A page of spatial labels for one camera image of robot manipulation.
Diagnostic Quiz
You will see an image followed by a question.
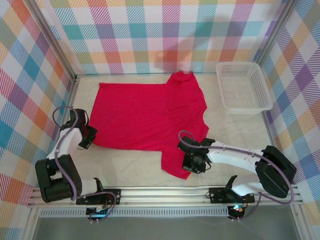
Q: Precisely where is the white plastic basket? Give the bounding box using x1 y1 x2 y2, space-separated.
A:
215 61 274 116

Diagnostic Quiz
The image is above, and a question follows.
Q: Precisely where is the slotted grey cable duct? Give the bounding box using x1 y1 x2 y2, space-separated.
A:
39 208 231 218

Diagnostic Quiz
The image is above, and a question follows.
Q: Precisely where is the aluminium rail under checked wall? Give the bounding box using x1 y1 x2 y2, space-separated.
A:
74 71 218 78

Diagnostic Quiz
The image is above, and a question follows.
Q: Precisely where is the aluminium mounting beam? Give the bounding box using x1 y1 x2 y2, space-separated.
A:
26 184 304 208

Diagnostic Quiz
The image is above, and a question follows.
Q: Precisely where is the aluminium frame post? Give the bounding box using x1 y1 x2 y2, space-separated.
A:
252 0 301 68
24 0 81 81

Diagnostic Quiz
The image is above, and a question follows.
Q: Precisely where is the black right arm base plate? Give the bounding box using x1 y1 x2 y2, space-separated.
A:
208 186 256 205

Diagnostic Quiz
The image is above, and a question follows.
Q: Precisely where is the red t-shirt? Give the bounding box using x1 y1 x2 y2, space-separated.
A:
88 70 210 180

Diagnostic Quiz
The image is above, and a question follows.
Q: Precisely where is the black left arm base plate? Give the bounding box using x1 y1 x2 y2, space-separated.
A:
75 188 123 206

